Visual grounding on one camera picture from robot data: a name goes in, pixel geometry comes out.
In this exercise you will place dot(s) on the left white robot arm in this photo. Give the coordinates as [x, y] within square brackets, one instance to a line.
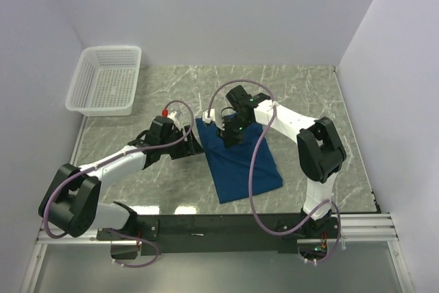
[72, 200]

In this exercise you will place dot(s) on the blue printed t-shirt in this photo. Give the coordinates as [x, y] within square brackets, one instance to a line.
[230, 166]

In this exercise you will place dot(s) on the aluminium frame rails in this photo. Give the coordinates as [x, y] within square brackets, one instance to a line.
[362, 259]

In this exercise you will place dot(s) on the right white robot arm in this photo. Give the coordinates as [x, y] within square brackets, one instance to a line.
[320, 150]

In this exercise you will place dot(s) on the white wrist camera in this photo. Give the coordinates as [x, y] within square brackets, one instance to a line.
[209, 117]
[175, 116]

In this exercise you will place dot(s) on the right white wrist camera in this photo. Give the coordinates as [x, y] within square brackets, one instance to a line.
[209, 117]

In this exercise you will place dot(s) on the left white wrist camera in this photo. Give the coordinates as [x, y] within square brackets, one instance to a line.
[175, 116]

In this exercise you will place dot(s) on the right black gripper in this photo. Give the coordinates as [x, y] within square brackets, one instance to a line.
[230, 139]

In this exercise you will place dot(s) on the white perforated plastic basket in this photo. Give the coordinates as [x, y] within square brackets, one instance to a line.
[105, 81]

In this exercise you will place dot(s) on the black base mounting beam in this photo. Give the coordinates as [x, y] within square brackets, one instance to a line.
[147, 234]

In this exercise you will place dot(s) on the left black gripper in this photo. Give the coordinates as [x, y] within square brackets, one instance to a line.
[188, 147]

